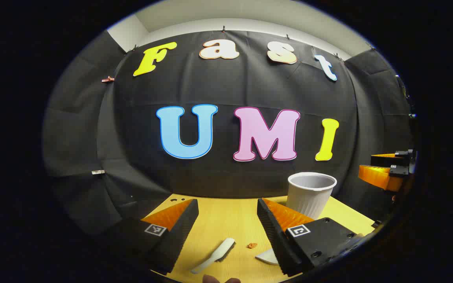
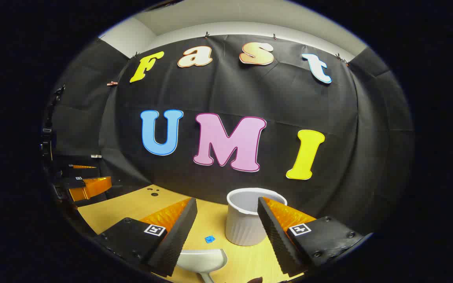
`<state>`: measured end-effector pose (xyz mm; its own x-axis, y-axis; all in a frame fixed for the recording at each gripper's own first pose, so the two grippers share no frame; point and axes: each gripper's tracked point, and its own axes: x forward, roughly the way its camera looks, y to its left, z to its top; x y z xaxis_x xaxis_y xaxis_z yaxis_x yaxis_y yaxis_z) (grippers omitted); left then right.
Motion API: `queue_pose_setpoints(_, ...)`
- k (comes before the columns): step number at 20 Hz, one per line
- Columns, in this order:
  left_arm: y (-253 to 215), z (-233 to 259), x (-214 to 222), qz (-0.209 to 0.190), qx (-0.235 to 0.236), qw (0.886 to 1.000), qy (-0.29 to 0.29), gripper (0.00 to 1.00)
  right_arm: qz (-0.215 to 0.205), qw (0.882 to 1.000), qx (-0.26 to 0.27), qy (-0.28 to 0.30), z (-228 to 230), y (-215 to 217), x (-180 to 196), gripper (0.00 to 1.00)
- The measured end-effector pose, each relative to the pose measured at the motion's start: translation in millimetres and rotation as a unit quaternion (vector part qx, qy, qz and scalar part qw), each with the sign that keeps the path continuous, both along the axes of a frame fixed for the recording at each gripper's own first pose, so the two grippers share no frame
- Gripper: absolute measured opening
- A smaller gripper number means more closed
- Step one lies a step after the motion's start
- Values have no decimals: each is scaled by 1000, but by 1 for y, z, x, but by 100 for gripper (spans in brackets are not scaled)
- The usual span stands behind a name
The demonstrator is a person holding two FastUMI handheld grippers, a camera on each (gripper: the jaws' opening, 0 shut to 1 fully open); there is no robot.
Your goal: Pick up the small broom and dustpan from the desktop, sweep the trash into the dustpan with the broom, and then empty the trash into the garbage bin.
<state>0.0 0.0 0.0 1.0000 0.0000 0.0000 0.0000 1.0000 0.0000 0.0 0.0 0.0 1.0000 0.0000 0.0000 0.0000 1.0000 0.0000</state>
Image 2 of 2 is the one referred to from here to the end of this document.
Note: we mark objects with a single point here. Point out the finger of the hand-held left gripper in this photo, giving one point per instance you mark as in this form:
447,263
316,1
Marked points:
92,188
81,167

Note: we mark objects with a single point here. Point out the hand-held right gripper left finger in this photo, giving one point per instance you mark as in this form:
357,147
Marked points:
173,239

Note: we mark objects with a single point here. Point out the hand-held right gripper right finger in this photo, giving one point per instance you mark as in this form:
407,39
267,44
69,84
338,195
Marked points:
275,232

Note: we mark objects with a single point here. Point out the white ribbed garbage bin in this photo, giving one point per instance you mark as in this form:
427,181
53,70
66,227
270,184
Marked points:
242,228

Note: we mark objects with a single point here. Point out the grey plastic dustpan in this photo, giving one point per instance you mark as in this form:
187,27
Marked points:
203,259

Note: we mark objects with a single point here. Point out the blue paper trash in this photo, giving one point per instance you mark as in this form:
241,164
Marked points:
210,238

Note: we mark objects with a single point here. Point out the wooden desktop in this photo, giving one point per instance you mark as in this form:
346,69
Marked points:
124,204

